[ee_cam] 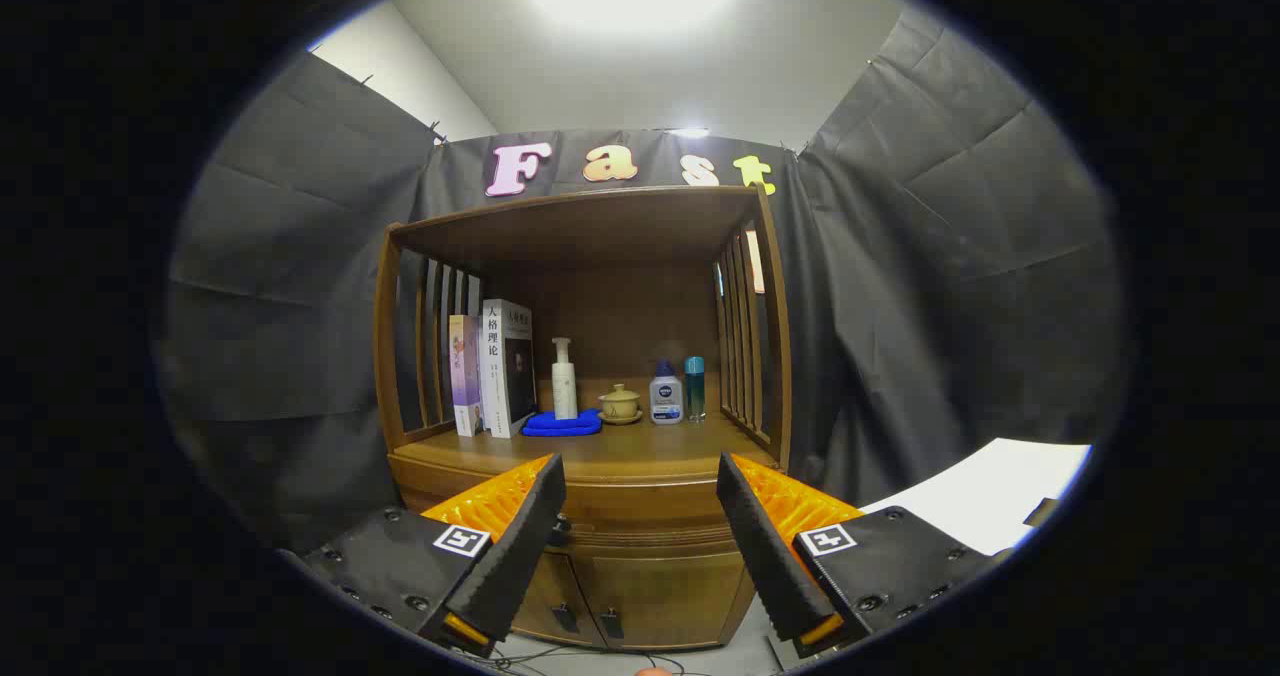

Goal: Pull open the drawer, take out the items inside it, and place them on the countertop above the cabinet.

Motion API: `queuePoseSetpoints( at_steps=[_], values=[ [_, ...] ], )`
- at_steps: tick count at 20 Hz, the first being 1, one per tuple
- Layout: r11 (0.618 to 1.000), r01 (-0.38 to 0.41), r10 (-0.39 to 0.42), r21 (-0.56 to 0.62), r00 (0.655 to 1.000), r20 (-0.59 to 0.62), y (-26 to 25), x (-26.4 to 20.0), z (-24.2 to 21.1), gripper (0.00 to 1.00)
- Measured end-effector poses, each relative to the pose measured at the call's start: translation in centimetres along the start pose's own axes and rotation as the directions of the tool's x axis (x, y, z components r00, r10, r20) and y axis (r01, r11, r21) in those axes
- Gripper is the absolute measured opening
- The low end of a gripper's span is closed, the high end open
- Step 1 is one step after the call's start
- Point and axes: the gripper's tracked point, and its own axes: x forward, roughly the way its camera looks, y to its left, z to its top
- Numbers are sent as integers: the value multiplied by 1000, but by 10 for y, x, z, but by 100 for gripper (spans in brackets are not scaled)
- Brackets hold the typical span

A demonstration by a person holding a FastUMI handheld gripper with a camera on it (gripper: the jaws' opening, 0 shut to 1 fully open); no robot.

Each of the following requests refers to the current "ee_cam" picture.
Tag wooden countertop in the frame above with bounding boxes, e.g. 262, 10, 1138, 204
395, 411, 776, 482

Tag black floor cable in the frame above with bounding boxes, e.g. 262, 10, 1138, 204
480, 644, 691, 675

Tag brown wooden cabinet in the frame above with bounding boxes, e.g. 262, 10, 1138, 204
373, 186, 793, 652

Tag black backdrop cloth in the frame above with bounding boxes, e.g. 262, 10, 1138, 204
160, 6, 1126, 557

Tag wooden cabinet door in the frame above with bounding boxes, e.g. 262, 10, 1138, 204
515, 553, 601, 649
578, 551, 756, 652

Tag blue folded cloth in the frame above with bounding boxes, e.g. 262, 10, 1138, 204
521, 409, 604, 438

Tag white book with portrait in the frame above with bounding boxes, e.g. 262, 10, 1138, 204
481, 299, 538, 439

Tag white lotion bottle blue cap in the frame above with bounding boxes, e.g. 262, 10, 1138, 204
649, 360, 685, 425

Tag yellow lidded teacup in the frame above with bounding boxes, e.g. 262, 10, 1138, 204
598, 383, 644, 425

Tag brown wooden drawer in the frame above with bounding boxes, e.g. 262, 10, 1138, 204
392, 461, 746, 555

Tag purple book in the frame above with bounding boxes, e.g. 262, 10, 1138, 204
449, 314, 486, 437

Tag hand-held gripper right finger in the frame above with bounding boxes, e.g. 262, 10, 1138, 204
716, 453, 1011, 659

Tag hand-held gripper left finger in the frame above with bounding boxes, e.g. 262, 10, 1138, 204
300, 453, 568, 659

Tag white pump bottle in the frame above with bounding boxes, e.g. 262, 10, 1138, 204
552, 337, 579, 420

